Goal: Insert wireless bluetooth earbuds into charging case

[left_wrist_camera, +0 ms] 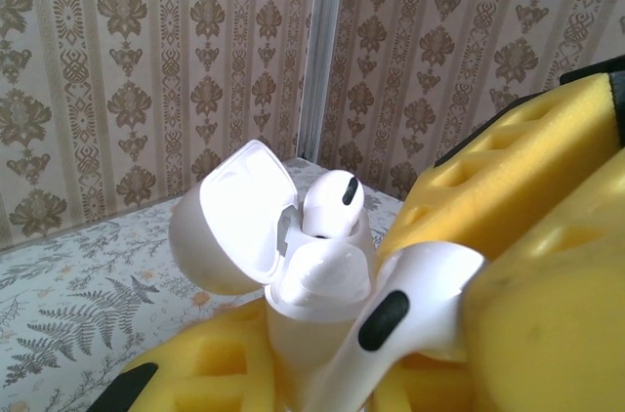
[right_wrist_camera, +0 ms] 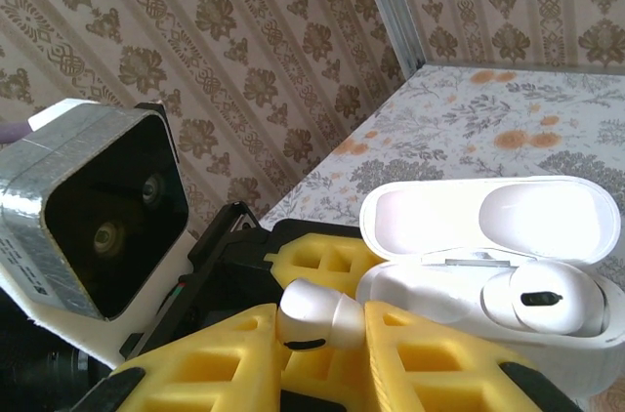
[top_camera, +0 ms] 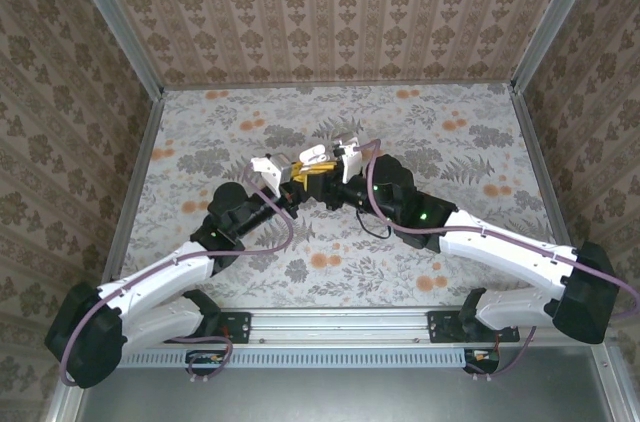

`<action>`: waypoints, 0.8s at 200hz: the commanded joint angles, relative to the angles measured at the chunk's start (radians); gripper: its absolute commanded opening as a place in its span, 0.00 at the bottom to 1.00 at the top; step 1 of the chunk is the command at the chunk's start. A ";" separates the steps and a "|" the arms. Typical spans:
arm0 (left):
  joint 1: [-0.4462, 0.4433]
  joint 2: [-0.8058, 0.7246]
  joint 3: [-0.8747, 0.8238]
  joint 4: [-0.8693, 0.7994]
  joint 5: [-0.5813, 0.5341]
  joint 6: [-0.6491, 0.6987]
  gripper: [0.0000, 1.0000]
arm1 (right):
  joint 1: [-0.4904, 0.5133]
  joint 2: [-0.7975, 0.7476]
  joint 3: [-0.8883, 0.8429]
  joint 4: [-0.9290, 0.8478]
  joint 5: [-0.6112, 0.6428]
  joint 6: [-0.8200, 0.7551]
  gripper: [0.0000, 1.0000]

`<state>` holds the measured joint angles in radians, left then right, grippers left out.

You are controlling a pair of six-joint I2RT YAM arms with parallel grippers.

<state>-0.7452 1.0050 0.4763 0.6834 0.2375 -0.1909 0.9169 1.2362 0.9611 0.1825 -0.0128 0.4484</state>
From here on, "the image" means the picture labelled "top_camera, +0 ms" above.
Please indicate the aluminium frame post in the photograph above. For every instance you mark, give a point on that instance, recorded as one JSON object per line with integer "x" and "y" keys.
{"x": 555, "y": 17}
{"x": 115, "y": 22}

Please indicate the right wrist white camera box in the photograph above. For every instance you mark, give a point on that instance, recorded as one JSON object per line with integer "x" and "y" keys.
{"x": 352, "y": 162}

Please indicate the grey metal sheet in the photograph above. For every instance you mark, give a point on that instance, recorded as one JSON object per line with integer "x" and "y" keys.
{"x": 350, "y": 397}

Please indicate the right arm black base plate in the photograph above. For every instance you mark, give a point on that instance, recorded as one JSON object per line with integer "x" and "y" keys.
{"x": 440, "y": 327}

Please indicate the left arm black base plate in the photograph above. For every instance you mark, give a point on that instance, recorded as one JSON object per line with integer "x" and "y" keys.
{"x": 235, "y": 327}

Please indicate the aluminium mounting rail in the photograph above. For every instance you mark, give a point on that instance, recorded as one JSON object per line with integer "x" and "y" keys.
{"x": 340, "y": 324}

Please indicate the aluminium table side rail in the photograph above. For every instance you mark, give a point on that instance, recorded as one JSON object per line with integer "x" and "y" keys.
{"x": 532, "y": 152}
{"x": 145, "y": 152}

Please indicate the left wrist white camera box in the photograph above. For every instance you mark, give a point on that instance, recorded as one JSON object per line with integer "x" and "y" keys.
{"x": 267, "y": 167}

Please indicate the white earbud charging case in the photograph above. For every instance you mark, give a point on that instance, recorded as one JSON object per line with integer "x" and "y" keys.
{"x": 312, "y": 154}

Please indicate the floral patterned table cover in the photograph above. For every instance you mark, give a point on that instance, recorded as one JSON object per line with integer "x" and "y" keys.
{"x": 300, "y": 107}

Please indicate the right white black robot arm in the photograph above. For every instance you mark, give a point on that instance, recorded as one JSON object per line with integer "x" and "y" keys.
{"x": 500, "y": 247}

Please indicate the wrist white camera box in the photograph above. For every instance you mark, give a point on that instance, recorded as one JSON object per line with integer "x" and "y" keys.
{"x": 267, "y": 167}
{"x": 352, "y": 162}

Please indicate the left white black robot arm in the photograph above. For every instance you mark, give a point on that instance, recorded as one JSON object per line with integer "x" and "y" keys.
{"x": 150, "y": 282}

